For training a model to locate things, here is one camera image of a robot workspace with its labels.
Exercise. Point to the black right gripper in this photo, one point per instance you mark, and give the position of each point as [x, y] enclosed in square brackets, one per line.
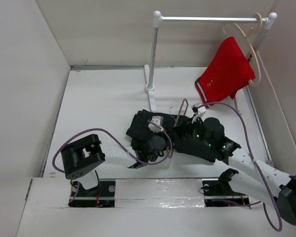
[195, 121]

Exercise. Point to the grey trouser hanger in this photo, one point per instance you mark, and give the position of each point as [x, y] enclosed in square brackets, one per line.
[182, 111]

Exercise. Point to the black trousers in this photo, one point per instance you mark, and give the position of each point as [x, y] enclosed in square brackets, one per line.
[139, 133]

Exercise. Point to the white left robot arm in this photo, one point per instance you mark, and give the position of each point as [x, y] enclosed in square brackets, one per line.
[82, 157]

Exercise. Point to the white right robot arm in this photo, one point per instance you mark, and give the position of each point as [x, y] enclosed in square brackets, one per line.
[258, 180]

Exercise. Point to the beige wooden hanger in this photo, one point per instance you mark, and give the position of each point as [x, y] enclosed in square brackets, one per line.
[246, 38]

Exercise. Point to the red shorts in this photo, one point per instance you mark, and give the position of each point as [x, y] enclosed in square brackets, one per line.
[228, 72]

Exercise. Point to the white metal clothes rack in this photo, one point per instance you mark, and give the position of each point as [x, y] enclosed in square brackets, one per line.
[255, 39]

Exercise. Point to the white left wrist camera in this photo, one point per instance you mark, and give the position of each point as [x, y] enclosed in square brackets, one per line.
[155, 124]

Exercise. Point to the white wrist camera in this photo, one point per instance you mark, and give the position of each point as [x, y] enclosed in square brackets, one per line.
[199, 110]
[155, 124]

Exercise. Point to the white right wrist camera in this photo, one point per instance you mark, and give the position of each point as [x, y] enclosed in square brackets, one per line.
[199, 110]

